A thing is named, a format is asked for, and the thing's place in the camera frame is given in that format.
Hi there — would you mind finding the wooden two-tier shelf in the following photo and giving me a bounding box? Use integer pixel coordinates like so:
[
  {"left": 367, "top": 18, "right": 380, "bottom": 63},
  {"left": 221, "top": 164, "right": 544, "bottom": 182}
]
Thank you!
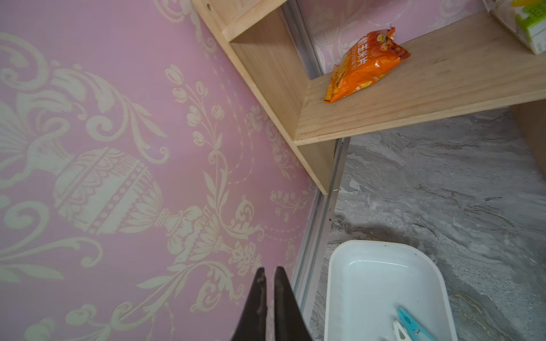
[{"left": 193, "top": 1, "right": 545, "bottom": 194}]

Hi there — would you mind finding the white clothespin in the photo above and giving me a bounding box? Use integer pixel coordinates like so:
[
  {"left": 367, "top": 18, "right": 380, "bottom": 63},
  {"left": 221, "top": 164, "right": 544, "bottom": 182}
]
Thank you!
[{"left": 392, "top": 320, "right": 412, "bottom": 341}]

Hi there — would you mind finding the orange snack bag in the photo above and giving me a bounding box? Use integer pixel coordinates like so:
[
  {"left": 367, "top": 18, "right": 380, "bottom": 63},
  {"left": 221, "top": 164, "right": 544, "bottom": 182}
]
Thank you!
[{"left": 324, "top": 27, "right": 410, "bottom": 103}]

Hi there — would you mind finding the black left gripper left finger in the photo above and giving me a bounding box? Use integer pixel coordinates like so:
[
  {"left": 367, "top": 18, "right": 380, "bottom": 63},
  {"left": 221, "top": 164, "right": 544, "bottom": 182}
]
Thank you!
[{"left": 231, "top": 267, "right": 267, "bottom": 341}]

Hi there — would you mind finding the white plastic bin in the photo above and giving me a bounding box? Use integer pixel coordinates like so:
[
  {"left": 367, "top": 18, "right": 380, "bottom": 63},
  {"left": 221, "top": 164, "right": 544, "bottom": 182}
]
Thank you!
[{"left": 324, "top": 240, "right": 458, "bottom": 340}]

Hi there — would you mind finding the teal clothespin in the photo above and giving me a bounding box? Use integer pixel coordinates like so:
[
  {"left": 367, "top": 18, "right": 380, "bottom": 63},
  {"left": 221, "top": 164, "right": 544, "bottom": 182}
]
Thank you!
[{"left": 397, "top": 308, "right": 436, "bottom": 341}]

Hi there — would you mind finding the green white drink carton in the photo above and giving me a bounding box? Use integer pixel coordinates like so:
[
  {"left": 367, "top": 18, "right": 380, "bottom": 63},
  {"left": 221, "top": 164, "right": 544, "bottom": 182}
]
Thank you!
[{"left": 483, "top": 0, "right": 545, "bottom": 55}]

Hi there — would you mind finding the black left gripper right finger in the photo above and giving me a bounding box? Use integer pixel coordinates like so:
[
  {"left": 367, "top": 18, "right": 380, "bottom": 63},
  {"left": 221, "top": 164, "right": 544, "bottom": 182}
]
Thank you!
[{"left": 274, "top": 267, "right": 312, "bottom": 341}]

